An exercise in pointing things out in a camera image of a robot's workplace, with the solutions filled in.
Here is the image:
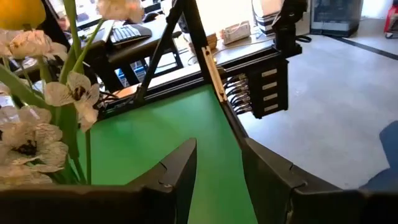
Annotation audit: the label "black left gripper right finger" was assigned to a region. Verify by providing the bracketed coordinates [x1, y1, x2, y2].
[241, 138, 308, 224]

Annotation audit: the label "light wooden slat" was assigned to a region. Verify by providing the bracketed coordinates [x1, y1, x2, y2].
[201, 46, 228, 103]

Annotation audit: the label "dark glass-front cabinet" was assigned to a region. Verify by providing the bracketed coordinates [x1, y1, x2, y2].
[310, 0, 364, 38]

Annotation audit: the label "black white striped box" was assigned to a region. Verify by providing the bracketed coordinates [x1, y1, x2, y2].
[251, 0, 282, 35]

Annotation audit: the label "black plugged cable bundle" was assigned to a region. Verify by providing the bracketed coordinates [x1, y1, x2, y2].
[222, 73, 253, 115]

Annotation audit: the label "red object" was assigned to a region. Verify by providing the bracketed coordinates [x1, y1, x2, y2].
[384, 4, 398, 34]

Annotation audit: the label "white artificial flower bunch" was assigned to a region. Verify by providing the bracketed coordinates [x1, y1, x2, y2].
[0, 0, 146, 134]
[0, 105, 91, 187]

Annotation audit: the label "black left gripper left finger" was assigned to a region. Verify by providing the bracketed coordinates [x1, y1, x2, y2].
[127, 138, 198, 224]

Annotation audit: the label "black office desk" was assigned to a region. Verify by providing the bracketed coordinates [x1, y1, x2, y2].
[83, 14, 184, 93]

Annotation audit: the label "black clamp mount block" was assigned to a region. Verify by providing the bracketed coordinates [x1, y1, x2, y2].
[272, 0, 308, 59]

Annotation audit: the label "black computer keyboard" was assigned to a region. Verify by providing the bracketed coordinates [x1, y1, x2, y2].
[110, 23, 153, 44]

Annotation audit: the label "black metal table frame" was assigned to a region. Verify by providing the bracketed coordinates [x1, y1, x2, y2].
[102, 0, 249, 147]

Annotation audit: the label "green table mat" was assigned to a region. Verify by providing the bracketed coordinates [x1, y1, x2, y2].
[76, 83, 259, 224]

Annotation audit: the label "beige electronic device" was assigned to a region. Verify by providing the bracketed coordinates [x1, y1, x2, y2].
[221, 21, 251, 45]

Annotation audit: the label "black port box white labels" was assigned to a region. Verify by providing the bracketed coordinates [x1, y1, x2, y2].
[248, 58, 290, 119]

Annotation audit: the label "yellow artificial tulip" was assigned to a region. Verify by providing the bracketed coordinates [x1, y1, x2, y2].
[0, 0, 47, 32]

